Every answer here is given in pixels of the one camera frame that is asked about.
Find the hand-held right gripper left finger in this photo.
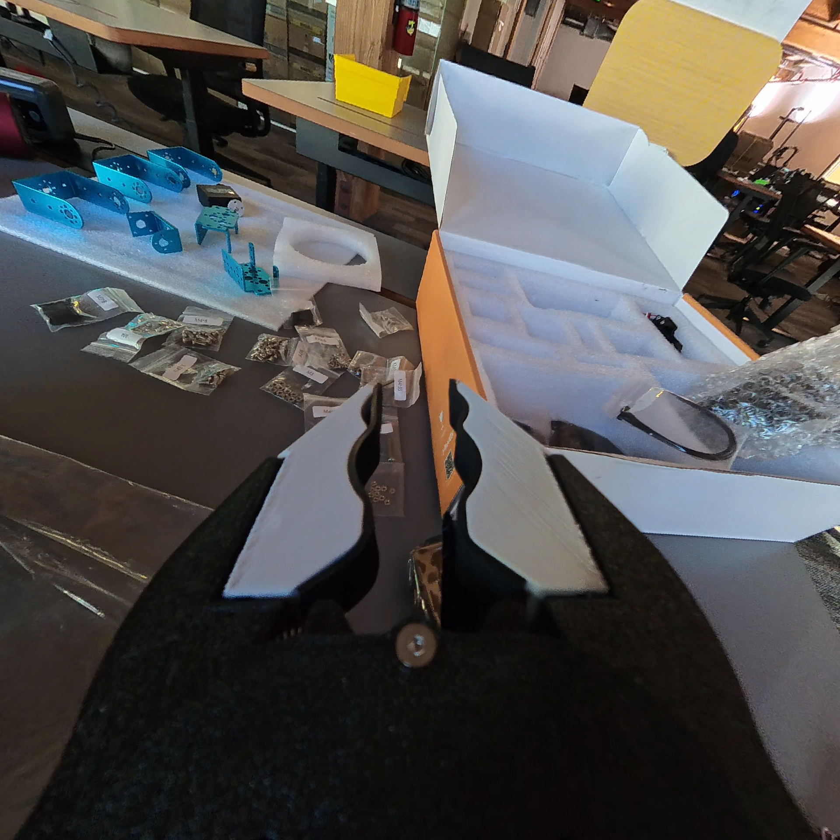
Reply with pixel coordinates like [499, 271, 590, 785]
[222, 382, 383, 614]

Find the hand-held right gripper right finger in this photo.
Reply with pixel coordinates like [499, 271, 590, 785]
[441, 379, 610, 631]

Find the orange and white cardboard box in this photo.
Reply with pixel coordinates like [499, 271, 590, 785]
[416, 0, 840, 542]

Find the grey desk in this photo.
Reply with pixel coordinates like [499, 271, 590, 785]
[0, 105, 840, 840]

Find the wooden-topped desk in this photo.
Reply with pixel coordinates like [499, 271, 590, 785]
[241, 77, 434, 211]
[13, 0, 271, 158]

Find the white foam insert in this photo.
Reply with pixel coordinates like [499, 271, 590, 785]
[446, 249, 756, 457]

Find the spread of hardware bags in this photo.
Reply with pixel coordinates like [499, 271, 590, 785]
[31, 287, 426, 519]

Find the large clear plastic bag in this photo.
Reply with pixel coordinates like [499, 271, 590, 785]
[0, 433, 214, 631]

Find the white foam cutout piece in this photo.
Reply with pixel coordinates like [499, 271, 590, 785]
[274, 218, 383, 293]

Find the white foam sheet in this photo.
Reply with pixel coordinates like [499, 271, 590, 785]
[0, 108, 329, 329]

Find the bubble wrap pouch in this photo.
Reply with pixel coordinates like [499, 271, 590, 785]
[689, 331, 840, 463]

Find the black office chair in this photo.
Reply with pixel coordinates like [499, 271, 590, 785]
[456, 42, 536, 89]
[696, 167, 828, 349]
[128, 0, 271, 148]

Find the blue long metal plate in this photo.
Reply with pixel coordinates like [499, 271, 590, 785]
[93, 156, 191, 203]
[147, 147, 223, 185]
[13, 172, 130, 229]

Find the yellow plastic bin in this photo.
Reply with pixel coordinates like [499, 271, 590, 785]
[333, 54, 412, 119]

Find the grey plastic case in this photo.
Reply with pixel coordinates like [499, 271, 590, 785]
[0, 67, 80, 153]

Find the red metal tube case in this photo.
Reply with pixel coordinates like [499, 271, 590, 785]
[0, 92, 30, 158]

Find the wooden support pillar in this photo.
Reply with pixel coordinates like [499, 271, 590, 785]
[333, 0, 403, 221]

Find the red fire extinguisher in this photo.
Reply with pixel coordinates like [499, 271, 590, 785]
[392, 0, 421, 57]

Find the black coiled cable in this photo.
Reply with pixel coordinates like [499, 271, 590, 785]
[616, 387, 740, 462]

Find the blue U bracket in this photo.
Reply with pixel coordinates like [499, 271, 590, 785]
[222, 243, 280, 296]

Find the blue angled bracket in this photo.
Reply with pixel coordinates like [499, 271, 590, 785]
[128, 211, 182, 253]
[195, 205, 240, 253]

